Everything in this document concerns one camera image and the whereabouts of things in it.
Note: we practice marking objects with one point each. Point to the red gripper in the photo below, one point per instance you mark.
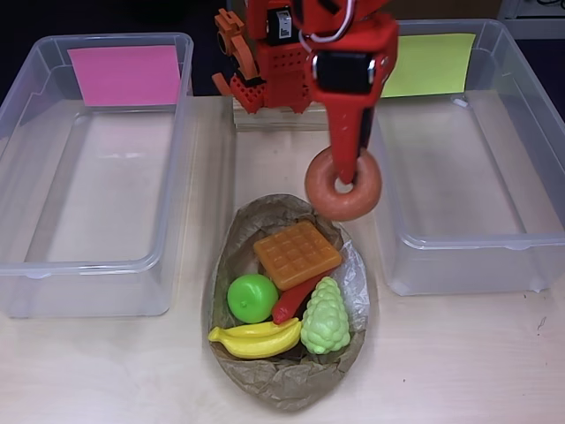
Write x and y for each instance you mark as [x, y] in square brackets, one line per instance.
[343, 73]

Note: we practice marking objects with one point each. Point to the brown toy doughnut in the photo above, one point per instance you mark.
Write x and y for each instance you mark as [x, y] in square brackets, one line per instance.
[322, 194]

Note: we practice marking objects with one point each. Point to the orange toy waffle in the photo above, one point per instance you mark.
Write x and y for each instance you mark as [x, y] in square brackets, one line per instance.
[296, 256]

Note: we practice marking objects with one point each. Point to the pale green toy grapes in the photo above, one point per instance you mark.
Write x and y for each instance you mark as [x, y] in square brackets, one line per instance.
[326, 318]

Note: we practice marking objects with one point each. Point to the green toy apple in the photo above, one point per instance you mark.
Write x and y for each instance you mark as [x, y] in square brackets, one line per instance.
[251, 298]

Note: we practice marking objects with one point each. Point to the yellow toy banana bunch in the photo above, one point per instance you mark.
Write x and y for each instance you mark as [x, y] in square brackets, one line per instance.
[260, 342]

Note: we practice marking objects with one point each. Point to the red robot arm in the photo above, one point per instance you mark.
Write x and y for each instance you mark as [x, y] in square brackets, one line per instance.
[282, 84]

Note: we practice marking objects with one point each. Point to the yellow-green paper label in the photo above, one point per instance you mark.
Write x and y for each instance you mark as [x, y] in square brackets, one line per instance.
[432, 66]

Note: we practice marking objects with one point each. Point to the clear plastic bin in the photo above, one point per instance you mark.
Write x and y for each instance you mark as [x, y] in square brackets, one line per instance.
[463, 212]
[110, 221]

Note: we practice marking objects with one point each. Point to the pink paper label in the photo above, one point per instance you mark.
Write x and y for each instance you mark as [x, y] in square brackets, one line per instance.
[128, 75]

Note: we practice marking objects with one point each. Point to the wooden base block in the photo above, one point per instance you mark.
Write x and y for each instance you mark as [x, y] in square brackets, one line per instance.
[282, 119]

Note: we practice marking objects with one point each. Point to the orange table clamp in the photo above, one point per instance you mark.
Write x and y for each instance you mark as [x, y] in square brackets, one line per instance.
[240, 44]

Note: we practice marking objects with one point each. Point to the red toy chili pepper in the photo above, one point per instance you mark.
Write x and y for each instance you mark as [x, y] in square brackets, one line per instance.
[287, 307]

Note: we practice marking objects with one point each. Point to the crumpled brown paper bag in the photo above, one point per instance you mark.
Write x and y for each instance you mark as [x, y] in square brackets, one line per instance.
[287, 388]

